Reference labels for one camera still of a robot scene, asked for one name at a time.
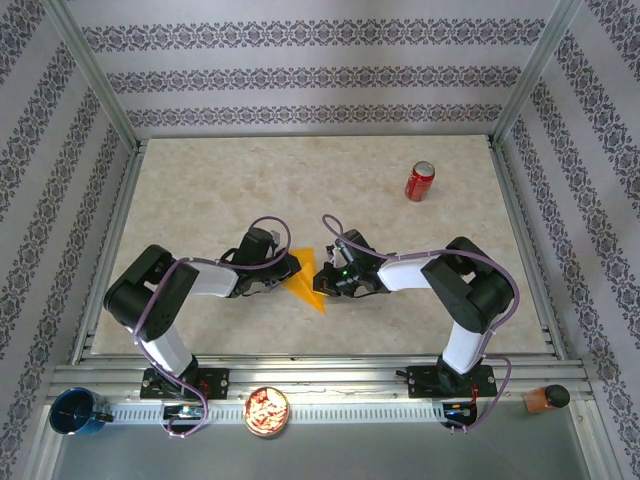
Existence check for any orange cloth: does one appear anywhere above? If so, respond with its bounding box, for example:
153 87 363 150
283 247 329 315

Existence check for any red soda can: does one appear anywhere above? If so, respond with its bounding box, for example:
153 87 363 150
403 160 436 203

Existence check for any round bowl of red food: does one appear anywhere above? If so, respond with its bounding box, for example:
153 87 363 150
242 385 290 440

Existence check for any blue mug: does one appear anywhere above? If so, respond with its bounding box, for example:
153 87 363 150
48 387 114 438

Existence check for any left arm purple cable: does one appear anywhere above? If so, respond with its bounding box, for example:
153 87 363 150
133 215 294 441

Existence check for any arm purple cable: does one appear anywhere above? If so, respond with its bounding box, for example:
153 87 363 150
322 214 522 435
133 215 294 441

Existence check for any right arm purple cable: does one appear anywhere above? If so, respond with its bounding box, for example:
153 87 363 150
322 214 522 435

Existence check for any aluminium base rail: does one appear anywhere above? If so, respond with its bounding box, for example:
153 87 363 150
47 355 594 404

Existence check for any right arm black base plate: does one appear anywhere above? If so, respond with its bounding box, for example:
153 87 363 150
407 364 497 400

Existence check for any slotted grey cable duct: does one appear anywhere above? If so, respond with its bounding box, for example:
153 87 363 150
107 402 446 424

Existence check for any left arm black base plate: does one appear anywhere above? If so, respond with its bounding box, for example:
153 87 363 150
139 368 230 400

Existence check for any aluminium side rail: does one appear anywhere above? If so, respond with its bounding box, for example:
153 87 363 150
69 139 149 364
487 139 569 359

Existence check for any aluminium frame post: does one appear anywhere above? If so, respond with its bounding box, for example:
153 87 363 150
42 0 142 151
492 0 586 146

